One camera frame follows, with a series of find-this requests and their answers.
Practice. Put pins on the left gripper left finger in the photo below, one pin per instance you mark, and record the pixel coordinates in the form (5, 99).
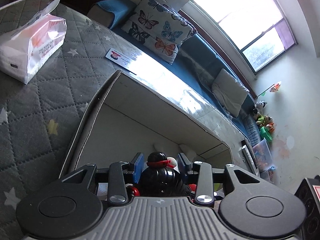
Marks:
(120, 174)

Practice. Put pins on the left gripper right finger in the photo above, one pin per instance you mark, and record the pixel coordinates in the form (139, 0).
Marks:
(200, 174)

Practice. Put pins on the red round toy figure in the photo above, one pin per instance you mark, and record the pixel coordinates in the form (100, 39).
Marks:
(132, 190)

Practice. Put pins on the black haired doll toy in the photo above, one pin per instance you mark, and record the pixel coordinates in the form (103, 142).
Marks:
(160, 180)

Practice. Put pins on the green round toy figure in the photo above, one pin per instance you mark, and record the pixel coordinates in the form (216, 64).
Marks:
(218, 190)

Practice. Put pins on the clear plastic toy bin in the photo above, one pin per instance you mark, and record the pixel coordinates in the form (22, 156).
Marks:
(264, 160)

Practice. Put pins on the white remote control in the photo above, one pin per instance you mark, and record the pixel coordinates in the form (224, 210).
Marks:
(250, 160)

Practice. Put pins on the black remote control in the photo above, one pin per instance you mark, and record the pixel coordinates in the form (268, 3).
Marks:
(244, 142)

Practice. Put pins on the grey cardboard box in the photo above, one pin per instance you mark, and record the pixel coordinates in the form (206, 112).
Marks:
(127, 116)

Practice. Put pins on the green bowl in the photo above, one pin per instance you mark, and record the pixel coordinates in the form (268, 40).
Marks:
(264, 133)

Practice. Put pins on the stuffed toys pile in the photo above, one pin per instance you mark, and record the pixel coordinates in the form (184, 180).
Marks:
(262, 120)

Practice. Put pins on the quilted grey table cover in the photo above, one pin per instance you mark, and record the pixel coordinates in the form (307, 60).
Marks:
(39, 119)

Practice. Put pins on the white cushion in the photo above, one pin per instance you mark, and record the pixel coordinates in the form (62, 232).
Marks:
(229, 92)

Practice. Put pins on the colourful pinwheel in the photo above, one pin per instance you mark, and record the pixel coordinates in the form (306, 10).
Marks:
(272, 89)

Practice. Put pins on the id card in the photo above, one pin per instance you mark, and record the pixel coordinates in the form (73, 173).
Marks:
(118, 58)

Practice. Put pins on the blue sofa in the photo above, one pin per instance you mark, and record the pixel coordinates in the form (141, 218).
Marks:
(197, 64)

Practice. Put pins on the butterfly print pillow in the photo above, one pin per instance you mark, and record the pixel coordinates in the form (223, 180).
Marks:
(158, 27)

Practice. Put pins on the tissue pack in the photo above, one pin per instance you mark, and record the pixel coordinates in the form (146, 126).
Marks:
(25, 50)

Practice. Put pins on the window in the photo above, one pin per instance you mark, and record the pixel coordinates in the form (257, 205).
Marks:
(257, 30)

